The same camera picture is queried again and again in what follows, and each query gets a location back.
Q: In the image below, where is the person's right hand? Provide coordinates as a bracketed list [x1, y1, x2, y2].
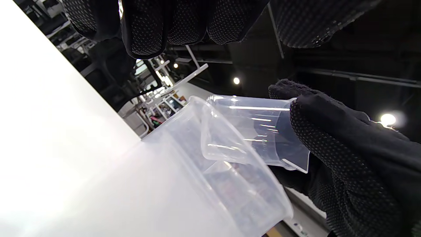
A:
[268, 79, 421, 237]

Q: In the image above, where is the person's left hand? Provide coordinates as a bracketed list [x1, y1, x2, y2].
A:
[61, 0, 382, 60]

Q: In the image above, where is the large clear plastic beaker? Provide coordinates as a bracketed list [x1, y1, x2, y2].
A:
[194, 155, 290, 237]

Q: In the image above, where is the slim clear plastic beaker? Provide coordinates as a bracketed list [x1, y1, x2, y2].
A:
[201, 95, 310, 174]

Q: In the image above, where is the huge clear plastic beaker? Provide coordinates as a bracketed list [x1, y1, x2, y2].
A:
[125, 95, 294, 237]

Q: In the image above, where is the medium clear plastic beaker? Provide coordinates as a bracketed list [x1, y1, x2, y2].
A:
[204, 161, 280, 237]

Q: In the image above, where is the white shelving rack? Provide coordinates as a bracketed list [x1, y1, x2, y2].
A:
[132, 56, 209, 139]

